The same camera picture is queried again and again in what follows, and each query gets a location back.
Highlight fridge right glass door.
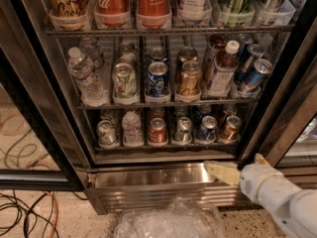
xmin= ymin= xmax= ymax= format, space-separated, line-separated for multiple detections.
xmin=260 ymin=19 xmax=317 ymax=174

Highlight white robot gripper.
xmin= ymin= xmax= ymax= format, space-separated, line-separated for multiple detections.
xmin=204 ymin=153 xmax=294 ymax=206

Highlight green striped can top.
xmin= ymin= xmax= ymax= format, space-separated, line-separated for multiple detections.
xmin=217 ymin=0 xmax=253 ymax=27

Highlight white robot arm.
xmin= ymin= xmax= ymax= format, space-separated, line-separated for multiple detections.
xmin=204 ymin=153 xmax=317 ymax=238

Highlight white green can shelf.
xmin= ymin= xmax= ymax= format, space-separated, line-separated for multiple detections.
xmin=97 ymin=120 xmax=118 ymax=147
xmin=112 ymin=62 xmax=137 ymax=98

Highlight blue tall can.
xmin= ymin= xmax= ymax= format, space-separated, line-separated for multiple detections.
xmin=239 ymin=59 xmax=272 ymax=93
xmin=234 ymin=44 xmax=264 ymax=84

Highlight water bottle middle shelf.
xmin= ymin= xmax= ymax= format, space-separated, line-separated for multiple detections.
xmin=68 ymin=47 xmax=107 ymax=107

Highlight water bottle bottom shelf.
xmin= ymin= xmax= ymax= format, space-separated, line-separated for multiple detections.
xmin=122 ymin=111 xmax=143 ymax=147

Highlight black cables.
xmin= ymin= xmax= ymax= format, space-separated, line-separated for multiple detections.
xmin=0 ymin=189 xmax=60 ymax=238

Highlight red coca cola can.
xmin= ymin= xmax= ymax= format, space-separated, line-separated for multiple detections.
xmin=97 ymin=0 xmax=129 ymax=27
xmin=138 ymin=0 xmax=168 ymax=29

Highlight white green can middle shelf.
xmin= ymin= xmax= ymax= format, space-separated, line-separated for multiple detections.
xmin=112 ymin=62 xmax=137 ymax=98

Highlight fridge glass door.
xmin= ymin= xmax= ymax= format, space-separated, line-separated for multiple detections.
xmin=0 ymin=0 xmax=90 ymax=191
xmin=260 ymin=19 xmax=317 ymax=174

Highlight red can bottom shelf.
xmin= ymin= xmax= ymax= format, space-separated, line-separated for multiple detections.
xmin=149 ymin=118 xmax=166 ymax=143

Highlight blue tall can rear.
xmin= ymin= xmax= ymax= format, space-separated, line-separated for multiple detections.
xmin=234 ymin=44 xmax=264 ymax=84

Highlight fridge left glass door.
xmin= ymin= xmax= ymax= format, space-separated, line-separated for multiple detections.
xmin=0 ymin=0 xmax=90 ymax=191

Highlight white green can bottom shelf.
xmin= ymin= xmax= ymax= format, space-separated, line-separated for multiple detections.
xmin=97 ymin=120 xmax=118 ymax=147

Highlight stainless fridge base grille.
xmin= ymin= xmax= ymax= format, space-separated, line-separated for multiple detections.
xmin=85 ymin=163 xmax=251 ymax=215

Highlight orange soda can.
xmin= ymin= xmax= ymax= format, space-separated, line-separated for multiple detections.
xmin=218 ymin=103 xmax=238 ymax=124
xmin=220 ymin=115 xmax=242 ymax=142

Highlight blue tall can front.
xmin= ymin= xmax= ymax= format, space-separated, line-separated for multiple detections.
xmin=239 ymin=59 xmax=272 ymax=93

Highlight clear plastic bag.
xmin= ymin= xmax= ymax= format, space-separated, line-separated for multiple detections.
xmin=114 ymin=197 xmax=225 ymax=238

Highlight blue can bottom shelf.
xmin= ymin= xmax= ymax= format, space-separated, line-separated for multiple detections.
xmin=196 ymin=116 xmax=217 ymax=141

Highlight blue can shelf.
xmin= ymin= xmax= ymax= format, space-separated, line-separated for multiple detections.
xmin=147 ymin=61 xmax=168 ymax=97
xmin=196 ymin=116 xmax=217 ymax=141

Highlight gold can middle shelf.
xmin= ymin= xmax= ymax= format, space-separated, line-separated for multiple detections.
xmin=176 ymin=61 xmax=202 ymax=96

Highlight green silver can bottom shelf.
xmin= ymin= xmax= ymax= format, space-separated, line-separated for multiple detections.
xmin=173 ymin=117 xmax=192 ymax=142

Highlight orange soda can front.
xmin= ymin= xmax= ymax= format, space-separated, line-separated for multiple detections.
xmin=220 ymin=115 xmax=242 ymax=142

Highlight orange soda can rear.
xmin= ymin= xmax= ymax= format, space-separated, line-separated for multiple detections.
xmin=218 ymin=103 xmax=238 ymax=124

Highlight blue can middle shelf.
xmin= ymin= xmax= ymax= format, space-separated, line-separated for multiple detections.
xmin=147 ymin=61 xmax=168 ymax=97

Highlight orange cable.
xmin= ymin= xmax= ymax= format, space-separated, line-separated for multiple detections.
xmin=44 ymin=190 xmax=60 ymax=238

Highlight gold lacroix can top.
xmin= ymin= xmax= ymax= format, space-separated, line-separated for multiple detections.
xmin=43 ymin=0 xmax=91 ymax=30

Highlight white labelled bottle top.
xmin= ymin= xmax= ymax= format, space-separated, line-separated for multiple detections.
xmin=178 ymin=0 xmax=207 ymax=22

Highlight red coca cola can left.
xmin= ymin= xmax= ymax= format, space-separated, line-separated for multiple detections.
xmin=97 ymin=0 xmax=129 ymax=27

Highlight red coca cola can right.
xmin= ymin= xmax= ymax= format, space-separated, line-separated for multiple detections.
xmin=138 ymin=0 xmax=168 ymax=29

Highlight tea bottle white cap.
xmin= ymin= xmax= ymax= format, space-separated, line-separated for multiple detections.
xmin=205 ymin=40 xmax=240 ymax=96

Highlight water bottle shelf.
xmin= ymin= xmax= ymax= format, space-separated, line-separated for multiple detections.
xmin=122 ymin=111 xmax=143 ymax=147
xmin=68 ymin=47 xmax=107 ymax=107

